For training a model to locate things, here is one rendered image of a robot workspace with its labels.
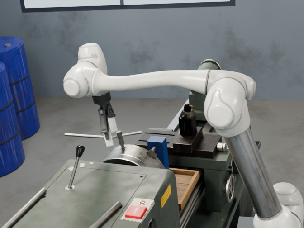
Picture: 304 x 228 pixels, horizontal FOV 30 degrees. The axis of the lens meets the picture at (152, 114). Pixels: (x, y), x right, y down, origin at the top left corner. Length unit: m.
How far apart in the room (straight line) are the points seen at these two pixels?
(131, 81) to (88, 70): 0.17
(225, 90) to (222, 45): 3.67
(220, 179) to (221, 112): 1.08
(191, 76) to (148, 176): 0.42
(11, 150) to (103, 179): 2.81
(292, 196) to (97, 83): 0.92
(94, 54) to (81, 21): 3.71
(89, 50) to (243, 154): 0.72
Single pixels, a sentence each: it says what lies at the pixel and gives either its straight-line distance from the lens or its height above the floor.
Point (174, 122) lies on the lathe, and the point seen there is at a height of 0.87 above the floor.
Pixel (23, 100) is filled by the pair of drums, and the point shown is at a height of 0.39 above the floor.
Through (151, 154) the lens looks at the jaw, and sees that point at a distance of 2.46.
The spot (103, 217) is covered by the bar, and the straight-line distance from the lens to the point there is 1.97.
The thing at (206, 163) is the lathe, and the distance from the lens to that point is 2.95.
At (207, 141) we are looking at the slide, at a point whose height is 0.97.
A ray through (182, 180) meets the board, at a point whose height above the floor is 0.89.
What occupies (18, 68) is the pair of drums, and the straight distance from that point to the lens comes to 5.34.
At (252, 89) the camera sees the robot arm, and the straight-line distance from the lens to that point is 2.16.
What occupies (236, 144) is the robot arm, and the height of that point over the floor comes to 1.40.
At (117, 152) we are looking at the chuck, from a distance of 2.44.
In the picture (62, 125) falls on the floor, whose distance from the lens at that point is 5.69.
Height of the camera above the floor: 2.39
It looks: 25 degrees down
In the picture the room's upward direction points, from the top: 6 degrees counter-clockwise
